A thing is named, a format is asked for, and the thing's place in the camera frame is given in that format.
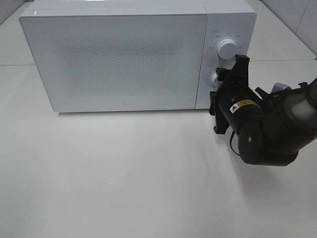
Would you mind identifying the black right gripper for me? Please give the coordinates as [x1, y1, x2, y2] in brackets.
[209, 54, 291, 165]

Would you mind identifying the white timer knob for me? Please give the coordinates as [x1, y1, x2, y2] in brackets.
[210, 72, 218, 89]

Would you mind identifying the white microwave door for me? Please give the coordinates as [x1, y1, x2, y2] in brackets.
[20, 14, 207, 112]

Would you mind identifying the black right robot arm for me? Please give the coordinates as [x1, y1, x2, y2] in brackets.
[209, 55, 317, 167]

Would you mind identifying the upper white power knob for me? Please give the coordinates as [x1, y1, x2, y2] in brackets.
[216, 37, 238, 60]

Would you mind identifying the white microwave oven body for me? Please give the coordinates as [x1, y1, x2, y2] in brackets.
[19, 0, 257, 111]

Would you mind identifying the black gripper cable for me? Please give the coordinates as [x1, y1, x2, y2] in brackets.
[229, 133, 241, 157]

